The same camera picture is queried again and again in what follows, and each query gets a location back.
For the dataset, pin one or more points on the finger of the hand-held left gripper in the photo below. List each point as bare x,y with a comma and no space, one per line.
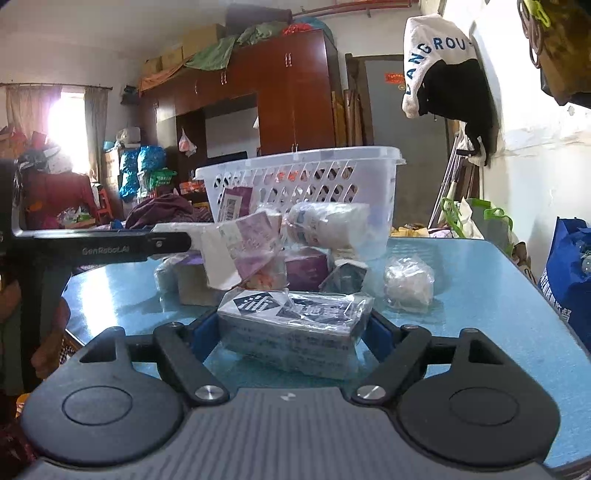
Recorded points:
171,243

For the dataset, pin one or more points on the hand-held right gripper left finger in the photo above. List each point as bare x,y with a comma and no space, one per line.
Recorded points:
204,338

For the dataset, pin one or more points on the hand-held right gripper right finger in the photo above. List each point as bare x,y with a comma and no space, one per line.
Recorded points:
375,334

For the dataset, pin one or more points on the grey box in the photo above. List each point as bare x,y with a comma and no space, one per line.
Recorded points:
291,337

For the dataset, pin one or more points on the white plastic laundry basket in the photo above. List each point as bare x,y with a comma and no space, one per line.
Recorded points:
341,184

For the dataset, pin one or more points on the person's left hand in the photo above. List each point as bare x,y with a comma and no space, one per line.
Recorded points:
51,337

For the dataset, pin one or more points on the small clear plastic bag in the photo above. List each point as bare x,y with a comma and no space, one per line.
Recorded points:
166,274

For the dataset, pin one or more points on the maroon cloth pile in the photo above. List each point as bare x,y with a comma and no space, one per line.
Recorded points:
161,212

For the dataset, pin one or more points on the beige cardboard box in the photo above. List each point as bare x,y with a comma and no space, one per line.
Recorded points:
196,286

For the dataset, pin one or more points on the clear bag of white items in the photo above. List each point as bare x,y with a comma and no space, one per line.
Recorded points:
408,281

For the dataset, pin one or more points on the dark foil packet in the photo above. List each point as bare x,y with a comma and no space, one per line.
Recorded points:
344,277

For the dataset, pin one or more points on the red clothing pile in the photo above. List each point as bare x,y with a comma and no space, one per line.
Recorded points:
55,194

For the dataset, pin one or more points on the purple white crumpled packet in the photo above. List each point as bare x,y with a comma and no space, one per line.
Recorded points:
244,240

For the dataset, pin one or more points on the purple labelled box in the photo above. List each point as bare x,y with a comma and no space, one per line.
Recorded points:
235,203

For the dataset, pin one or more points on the blue patterned bags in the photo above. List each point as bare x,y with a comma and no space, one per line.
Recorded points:
138,168

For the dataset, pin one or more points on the purple cardboard box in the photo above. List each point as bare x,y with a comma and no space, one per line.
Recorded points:
307,270

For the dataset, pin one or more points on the pink hanging plastic bag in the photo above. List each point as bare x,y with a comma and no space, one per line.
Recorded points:
187,144

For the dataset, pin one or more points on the grey curtain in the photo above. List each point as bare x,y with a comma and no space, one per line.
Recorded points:
96,134

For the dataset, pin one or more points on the white bottle in clear bag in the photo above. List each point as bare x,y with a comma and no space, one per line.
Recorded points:
323,224

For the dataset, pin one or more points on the beige curtain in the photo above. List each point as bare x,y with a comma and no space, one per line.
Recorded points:
27,106

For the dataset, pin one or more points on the green tote bag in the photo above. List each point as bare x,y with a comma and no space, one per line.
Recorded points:
489,221

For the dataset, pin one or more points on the metal poles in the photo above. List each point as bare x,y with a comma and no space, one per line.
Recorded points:
450,180

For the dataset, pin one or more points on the small cardboard box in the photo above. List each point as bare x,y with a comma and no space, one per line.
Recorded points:
151,66

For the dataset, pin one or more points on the grey door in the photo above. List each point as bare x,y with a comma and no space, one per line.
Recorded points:
397,152

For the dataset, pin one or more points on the medium cardboard box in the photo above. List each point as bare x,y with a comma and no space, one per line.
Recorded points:
171,57

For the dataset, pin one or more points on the brown wooden wardrobe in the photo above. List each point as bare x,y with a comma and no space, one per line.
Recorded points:
295,97

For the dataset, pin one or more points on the green cloth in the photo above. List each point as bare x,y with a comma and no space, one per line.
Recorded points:
217,53

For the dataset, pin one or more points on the blue shopping bag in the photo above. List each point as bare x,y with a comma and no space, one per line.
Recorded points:
570,281

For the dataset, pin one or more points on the large cardboard box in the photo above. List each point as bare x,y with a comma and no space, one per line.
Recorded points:
203,40

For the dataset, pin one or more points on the wooden boards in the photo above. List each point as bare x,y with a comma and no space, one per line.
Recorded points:
353,106

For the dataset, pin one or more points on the dark suitcase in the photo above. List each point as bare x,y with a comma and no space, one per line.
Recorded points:
256,19

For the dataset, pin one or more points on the red paper sign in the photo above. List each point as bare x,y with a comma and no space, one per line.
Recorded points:
395,77

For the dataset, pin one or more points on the olive hanging bag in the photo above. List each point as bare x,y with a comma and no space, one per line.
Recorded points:
561,50

